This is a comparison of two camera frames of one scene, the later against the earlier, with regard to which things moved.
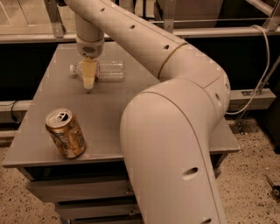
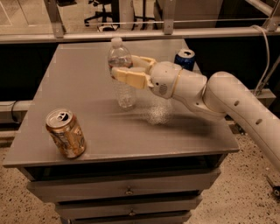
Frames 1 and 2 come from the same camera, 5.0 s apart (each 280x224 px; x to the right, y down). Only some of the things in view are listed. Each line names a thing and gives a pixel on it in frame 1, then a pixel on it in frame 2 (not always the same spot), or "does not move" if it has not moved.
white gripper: [89, 48] → [164, 78]
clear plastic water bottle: [110, 71] → [120, 57]
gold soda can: [66, 132] does not move
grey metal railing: [55, 30] does not move
